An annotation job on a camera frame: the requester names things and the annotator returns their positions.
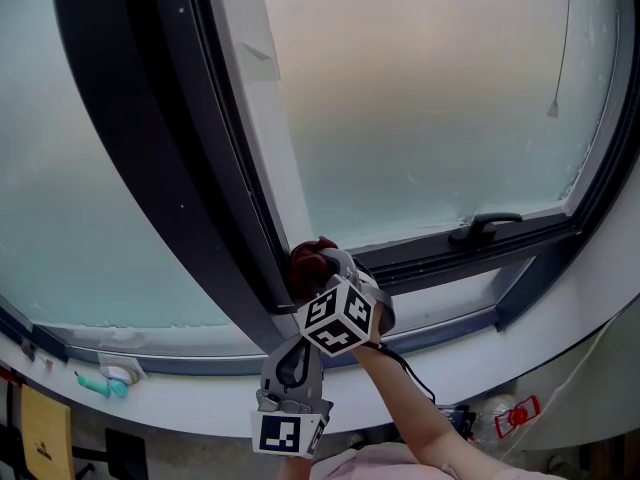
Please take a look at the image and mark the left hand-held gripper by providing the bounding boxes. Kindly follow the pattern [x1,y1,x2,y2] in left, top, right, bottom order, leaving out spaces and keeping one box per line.
[249,338,335,462]

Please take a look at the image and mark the teal plastic tool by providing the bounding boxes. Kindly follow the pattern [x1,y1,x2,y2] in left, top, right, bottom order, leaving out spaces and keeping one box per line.
[74,371,130,399]

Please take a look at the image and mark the dark grey window frame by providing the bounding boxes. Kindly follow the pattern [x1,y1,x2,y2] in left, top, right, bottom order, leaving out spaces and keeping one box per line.
[49,0,640,369]

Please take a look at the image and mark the white tape roll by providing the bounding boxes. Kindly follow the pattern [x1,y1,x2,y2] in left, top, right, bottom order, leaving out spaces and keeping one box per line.
[98,362,142,385]

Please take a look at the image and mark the thin blind pull cord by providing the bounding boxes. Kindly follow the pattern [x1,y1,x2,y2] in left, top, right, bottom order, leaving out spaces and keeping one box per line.
[545,0,572,118]

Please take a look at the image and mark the person's right forearm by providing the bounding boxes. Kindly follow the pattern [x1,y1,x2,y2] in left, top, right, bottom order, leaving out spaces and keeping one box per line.
[352,340,481,469]

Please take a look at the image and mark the large fixed frosted window pane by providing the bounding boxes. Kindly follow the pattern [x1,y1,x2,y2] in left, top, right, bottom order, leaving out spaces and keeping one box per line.
[0,0,251,334]

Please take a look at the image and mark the person's left forearm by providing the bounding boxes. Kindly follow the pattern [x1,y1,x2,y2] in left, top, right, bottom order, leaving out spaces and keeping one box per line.
[279,457,314,480]

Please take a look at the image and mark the yellow chair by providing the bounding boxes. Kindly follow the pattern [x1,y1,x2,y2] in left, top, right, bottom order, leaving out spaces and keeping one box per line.
[19,385,149,480]

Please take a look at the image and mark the clear plastic bottle red label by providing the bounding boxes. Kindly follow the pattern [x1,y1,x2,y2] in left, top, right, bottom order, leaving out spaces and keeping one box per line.
[472,395,542,444]

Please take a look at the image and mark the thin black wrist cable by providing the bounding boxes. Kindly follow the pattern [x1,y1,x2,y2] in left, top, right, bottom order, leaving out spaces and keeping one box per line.
[372,341,437,404]

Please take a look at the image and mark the small black display device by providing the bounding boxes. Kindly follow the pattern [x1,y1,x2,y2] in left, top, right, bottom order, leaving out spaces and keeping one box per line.
[438,404,477,440]

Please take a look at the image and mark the person's pink shirt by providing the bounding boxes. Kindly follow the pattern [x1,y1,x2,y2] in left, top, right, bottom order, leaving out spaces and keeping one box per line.
[309,442,571,480]

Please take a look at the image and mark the black window handle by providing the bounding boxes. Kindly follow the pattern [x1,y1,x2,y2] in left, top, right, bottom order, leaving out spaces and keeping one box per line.
[447,211,524,249]

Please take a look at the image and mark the red wiping cloth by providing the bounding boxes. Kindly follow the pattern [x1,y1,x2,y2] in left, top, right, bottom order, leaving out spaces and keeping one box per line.
[287,236,341,302]

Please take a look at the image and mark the openable frosted window sash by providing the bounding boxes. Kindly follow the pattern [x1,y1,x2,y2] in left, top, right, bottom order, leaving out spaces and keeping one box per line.
[184,0,640,289]

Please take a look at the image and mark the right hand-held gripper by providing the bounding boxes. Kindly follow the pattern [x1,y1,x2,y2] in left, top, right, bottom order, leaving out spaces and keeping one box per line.
[294,247,398,359]

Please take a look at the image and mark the white partition panel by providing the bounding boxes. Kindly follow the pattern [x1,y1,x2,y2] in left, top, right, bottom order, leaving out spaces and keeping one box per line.
[509,312,640,452]

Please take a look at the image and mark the white cable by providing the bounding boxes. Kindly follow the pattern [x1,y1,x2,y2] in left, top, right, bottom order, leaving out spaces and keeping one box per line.
[499,317,617,464]

